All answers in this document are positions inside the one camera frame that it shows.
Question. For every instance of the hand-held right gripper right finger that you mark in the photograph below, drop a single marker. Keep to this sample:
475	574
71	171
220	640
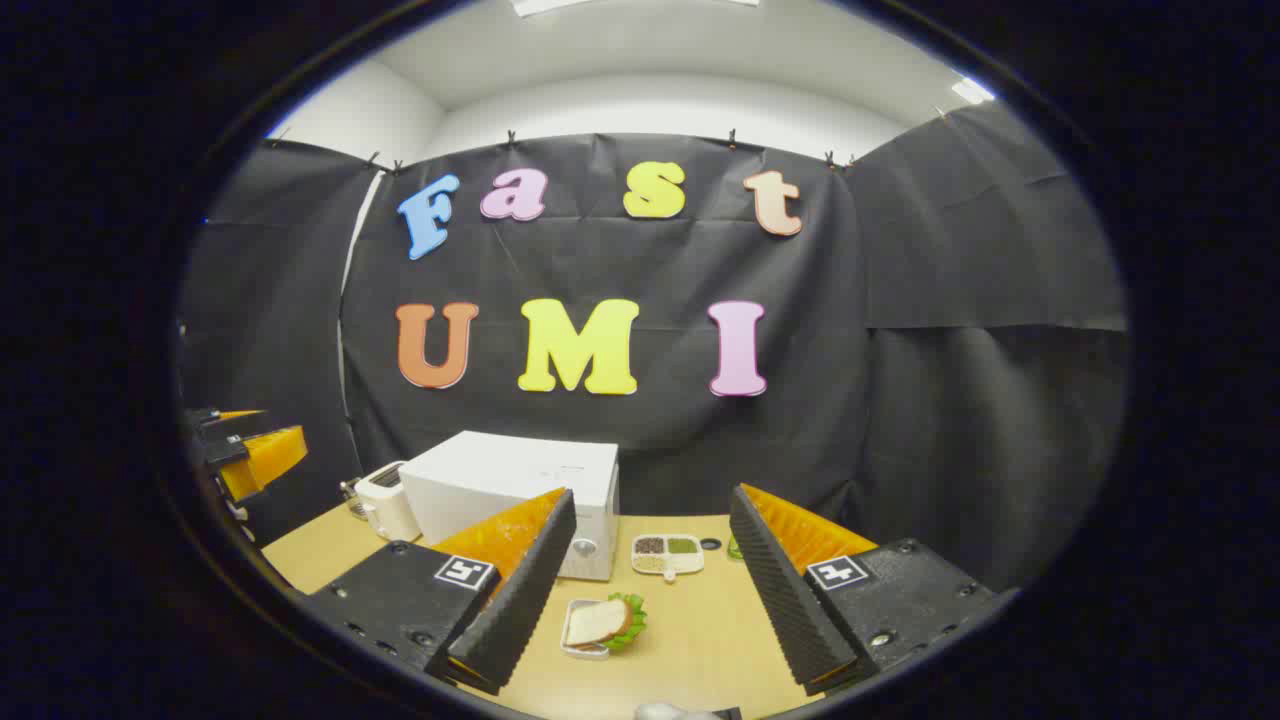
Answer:
785	600

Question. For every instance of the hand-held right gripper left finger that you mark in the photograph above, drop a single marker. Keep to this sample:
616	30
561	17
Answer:
530	590

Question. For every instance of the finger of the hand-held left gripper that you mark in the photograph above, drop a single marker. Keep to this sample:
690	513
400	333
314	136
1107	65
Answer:
265	455
205	415

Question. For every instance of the bread and lettuce sandwich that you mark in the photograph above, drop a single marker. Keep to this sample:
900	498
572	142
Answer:
600	620

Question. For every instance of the white microwave oven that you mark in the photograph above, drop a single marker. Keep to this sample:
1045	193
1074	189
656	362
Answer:
500	470

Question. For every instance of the white rectangular tray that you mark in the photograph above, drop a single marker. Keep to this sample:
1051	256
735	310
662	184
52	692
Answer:
585	650

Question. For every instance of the white divided dish of grains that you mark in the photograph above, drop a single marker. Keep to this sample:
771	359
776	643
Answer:
667	553

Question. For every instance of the white toaster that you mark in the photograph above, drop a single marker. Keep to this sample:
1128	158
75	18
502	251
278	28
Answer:
385	505

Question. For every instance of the row of black cloth clips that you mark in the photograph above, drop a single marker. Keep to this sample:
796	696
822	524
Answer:
511	138

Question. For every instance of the ceiling light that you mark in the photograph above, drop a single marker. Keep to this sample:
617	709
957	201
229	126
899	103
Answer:
545	5
973	91

